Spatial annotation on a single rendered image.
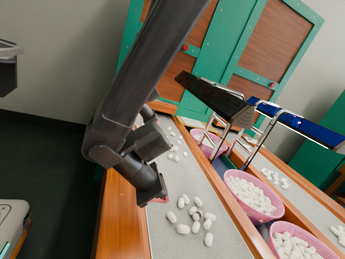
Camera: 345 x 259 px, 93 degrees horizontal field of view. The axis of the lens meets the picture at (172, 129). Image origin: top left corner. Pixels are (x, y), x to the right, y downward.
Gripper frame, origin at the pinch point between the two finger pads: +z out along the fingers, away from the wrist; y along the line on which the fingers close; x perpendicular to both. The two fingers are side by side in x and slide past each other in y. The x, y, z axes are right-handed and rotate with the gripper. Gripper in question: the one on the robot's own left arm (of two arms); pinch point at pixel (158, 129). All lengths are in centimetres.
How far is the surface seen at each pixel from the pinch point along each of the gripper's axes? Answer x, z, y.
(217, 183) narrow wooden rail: -11.3, 20.1, -29.9
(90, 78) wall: 44, -29, 122
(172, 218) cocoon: 5.6, 2.3, -45.1
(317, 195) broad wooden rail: -56, 70, -32
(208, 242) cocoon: 0, 9, -52
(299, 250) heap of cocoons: -22, 36, -55
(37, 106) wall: 107, -33, 122
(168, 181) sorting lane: 4.5, 5.9, -28.8
